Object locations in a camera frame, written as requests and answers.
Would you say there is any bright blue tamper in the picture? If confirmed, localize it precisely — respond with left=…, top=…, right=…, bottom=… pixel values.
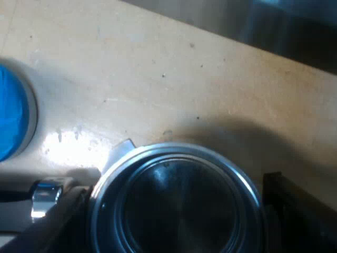
left=0, top=56, right=39, bottom=163

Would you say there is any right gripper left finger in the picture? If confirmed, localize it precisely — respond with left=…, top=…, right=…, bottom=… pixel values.
left=10, top=184, right=96, bottom=253

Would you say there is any steel espresso machine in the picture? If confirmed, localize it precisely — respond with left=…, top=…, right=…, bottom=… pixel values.
left=123, top=0, right=337, bottom=76

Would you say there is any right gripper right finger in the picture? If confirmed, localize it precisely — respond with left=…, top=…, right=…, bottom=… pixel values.
left=262, top=171, right=337, bottom=253

